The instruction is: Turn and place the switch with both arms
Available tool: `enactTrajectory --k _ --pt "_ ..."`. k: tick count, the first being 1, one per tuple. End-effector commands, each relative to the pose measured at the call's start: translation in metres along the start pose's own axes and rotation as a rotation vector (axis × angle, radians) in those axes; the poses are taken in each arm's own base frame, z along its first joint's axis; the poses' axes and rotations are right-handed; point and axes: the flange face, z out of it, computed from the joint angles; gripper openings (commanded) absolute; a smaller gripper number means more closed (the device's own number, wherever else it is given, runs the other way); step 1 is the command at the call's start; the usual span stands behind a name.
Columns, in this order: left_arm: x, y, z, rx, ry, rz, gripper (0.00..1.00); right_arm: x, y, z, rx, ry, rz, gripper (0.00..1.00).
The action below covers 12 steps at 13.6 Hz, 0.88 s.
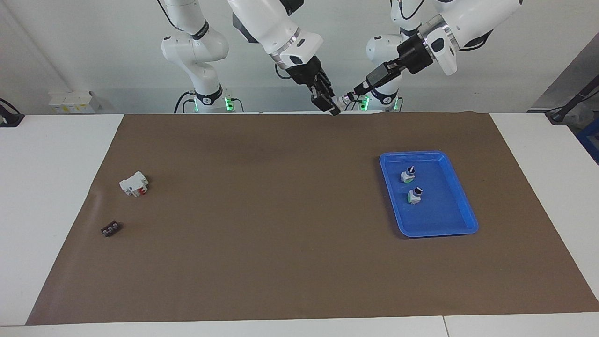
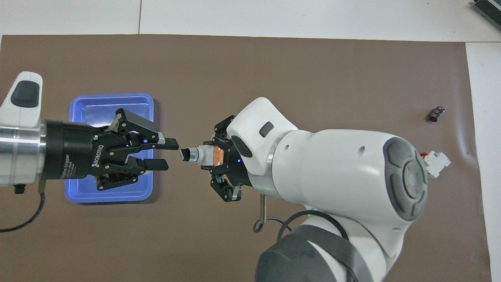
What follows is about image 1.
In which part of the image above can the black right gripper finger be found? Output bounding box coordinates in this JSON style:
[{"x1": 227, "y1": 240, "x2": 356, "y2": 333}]
[
  {"x1": 310, "y1": 80, "x2": 341, "y2": 116},
  {"x1": 316, "y1": 69, "x2": 338, "y2": 101}
]

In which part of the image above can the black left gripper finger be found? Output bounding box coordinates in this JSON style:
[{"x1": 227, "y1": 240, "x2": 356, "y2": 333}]
[
  {"x1": 356, "y1": 68, "x2": 403, "y2": 97},
  {"x1": 353, "y1": 60, "x2": 399, "y2": 91}
]

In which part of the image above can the brown table mat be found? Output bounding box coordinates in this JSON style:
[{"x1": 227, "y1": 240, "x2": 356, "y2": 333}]
[{"x1": 26, "y1": 111, "x2": 599, "y2": 326}]

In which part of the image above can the blue plastic tray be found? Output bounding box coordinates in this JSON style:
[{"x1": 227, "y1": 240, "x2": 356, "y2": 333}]
[{"x1": 379, "y1": 151, "x2": 479, "y2": 238}]

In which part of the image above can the blue crate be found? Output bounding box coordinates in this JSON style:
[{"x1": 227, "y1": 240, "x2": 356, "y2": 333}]
[{"x1": 577, "y1": 129, "x2": 599, "y2": 165}]

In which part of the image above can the white red circuit breaker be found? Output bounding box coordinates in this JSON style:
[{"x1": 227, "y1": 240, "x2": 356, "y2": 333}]
[{"x1": 119, "y1": 171, "x2": 149, "y2": 198}]

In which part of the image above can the white box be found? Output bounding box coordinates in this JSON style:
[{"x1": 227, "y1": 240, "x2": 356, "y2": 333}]
[{"x1": 49, "y1": 90, "x2": 100, "y2": 114}]

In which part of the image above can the black right base cable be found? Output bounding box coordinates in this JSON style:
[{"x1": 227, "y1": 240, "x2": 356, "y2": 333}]
[{"x1": 174, "y1": 90, "x2": 197, "y2": 114}]

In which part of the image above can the black camera stand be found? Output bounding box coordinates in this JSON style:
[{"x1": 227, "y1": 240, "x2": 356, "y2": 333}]
[{"x1": 545, "y1": 75, "x2": 599, "y2": 125}]

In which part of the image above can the black clamp mount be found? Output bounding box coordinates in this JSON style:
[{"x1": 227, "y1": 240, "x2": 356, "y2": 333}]
[{"x1": 0, "y1": 98, "x2": 25, "y2": 128}]

